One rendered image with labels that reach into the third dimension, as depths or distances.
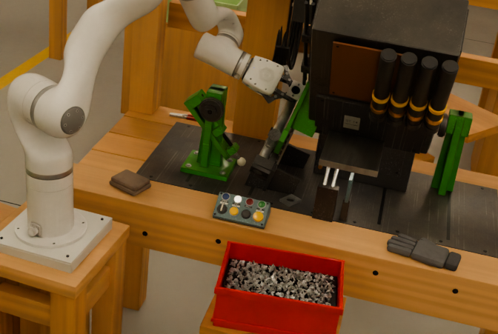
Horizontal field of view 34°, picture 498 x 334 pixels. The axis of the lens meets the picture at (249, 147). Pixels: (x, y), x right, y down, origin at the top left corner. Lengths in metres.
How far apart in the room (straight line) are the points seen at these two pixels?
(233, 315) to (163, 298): 1.42
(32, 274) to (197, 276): 1.54
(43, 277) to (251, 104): 1.02
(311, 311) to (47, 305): 0.69
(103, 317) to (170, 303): 0.99
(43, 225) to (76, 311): 0.24
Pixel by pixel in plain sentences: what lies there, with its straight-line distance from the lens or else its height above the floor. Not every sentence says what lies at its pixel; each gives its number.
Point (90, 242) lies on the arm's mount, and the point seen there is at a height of 0.88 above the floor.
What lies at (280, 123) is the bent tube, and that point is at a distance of 2.50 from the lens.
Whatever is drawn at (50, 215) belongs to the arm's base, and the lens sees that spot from 2.15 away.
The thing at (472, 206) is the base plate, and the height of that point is 0.90.
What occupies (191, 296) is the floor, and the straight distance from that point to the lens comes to 3.46.
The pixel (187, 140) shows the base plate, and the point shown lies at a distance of 2.69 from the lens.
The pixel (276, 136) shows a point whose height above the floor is 1.08.
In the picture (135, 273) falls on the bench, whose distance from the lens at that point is 3.26.
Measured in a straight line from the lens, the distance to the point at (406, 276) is 2.27.
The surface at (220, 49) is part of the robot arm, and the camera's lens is 2.39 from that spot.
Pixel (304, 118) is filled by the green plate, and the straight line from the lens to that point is 2.34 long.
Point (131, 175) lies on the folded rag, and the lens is 2.40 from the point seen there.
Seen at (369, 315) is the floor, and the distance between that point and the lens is 3.53.
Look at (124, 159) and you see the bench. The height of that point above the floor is 0.88.
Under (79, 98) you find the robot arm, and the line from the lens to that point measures 1.99.
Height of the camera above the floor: 2.12
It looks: 27 degrees down
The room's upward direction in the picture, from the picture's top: 7 degrees clockwise
